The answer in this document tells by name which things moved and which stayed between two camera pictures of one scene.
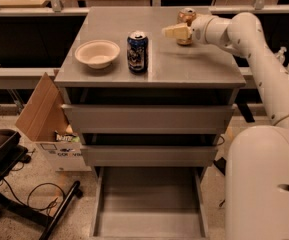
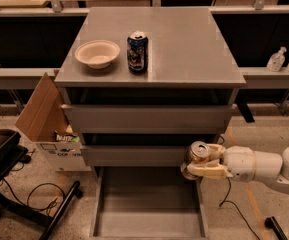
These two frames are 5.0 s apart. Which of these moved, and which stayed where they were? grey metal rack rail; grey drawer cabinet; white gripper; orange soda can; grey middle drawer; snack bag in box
Moved: white gripper; orange soda can
Stayed: grey metal rack rail; grey middle drawer; grey drawer cabinet; snack bag in box
